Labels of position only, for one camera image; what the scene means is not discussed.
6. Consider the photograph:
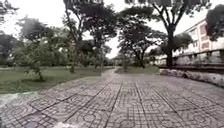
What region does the grass patch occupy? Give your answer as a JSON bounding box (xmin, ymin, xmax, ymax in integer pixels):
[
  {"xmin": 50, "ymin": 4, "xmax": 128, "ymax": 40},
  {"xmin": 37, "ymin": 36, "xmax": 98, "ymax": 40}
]
[{"xmin": 114, "ymin": 64, "xmax": 162, "ymax": 75}]

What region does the patterned grey tile path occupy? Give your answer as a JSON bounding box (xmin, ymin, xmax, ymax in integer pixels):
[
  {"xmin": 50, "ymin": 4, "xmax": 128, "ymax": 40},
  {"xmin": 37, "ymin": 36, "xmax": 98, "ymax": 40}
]
[{"xmin": 0, "ymin": 68, "xmax": 224, "ymax": 128}]

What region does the group of trees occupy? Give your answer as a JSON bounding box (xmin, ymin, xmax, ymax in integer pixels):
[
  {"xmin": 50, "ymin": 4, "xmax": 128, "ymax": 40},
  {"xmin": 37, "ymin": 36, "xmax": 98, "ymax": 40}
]
[{"xmin": 0, "ymin": 0, "xmax": 164, "ymax": 82}]

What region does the large dark-trunk tree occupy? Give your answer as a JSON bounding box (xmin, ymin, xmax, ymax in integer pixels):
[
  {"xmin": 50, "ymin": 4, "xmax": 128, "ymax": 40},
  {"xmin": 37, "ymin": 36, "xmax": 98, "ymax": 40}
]
[{"xmin": 124, "ymin": 0, "xmax": 214, "ymax": 68}]

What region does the grass lawn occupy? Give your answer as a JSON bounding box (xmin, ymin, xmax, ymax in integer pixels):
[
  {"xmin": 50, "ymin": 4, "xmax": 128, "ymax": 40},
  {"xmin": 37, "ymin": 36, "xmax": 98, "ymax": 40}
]
[{"xmin": 0, "ymin": 65, "xmax": 113, "ymax": 95}]

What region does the pale multi-storey building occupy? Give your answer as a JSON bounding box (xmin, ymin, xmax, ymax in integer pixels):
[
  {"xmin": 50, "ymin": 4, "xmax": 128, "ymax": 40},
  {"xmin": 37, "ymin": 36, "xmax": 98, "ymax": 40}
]
[{"xmin": 153, "ymin": 18, "xmax": 224, "ymax": 66}]

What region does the tree with dark crown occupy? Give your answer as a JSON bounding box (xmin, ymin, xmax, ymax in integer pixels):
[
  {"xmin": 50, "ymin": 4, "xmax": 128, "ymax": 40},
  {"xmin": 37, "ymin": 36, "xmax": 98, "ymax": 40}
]
[{"xmin": 204, "ymin": 3, "xmax": 224, "ymax": 43}]

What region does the low stone wall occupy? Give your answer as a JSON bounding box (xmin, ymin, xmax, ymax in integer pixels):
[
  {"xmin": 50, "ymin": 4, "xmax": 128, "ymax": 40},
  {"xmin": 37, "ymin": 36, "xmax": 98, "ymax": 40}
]
[{"xmin": 158, "ymin": 64, "xmax": 224, "ymax": 88}]

